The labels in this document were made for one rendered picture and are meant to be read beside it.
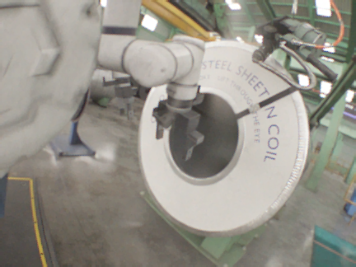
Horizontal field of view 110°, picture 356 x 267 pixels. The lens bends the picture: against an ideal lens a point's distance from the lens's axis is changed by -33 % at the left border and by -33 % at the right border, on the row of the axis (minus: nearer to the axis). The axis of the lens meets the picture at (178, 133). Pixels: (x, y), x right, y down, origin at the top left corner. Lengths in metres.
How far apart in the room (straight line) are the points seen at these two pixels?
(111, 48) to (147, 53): 0.12
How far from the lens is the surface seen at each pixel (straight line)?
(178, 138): 1.30
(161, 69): 0.34
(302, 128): 0.86
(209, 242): 1.37
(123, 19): 0.44
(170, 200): 1.23
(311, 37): 0.82
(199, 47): 0.46
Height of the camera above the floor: 0.92
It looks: 10 degrees down
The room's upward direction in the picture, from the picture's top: 19 degrees clockwise
